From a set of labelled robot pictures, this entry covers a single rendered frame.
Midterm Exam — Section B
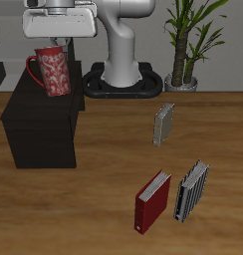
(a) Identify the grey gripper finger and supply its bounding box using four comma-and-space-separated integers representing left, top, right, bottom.
61, 37, 73, 52
49, 37, 61, 48

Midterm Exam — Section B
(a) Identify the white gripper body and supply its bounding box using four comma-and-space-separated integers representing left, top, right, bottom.
22, 0, 99, 40

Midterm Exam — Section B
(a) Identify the red white patterned mug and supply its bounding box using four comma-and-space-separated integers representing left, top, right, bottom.
25, 45, 73, 98

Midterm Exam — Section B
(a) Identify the dark wooden cabinet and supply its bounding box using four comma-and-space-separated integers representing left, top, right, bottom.
0, 59, 87, 169

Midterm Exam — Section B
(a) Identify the green pot plant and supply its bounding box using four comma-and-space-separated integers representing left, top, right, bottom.
162, 0, 229, 94

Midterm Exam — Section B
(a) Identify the beige grey book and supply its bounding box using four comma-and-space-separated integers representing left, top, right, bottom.
152, 102, 176, 147

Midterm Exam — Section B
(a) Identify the red book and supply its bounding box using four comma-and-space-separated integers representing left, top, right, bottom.
133, 169, 172, 236

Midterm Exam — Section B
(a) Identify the grey striped book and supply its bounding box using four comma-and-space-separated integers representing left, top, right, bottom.
172, 158, 211, 224

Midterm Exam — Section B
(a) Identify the flat black base plate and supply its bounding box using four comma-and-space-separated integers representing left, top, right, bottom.
82, 61, 164, 100

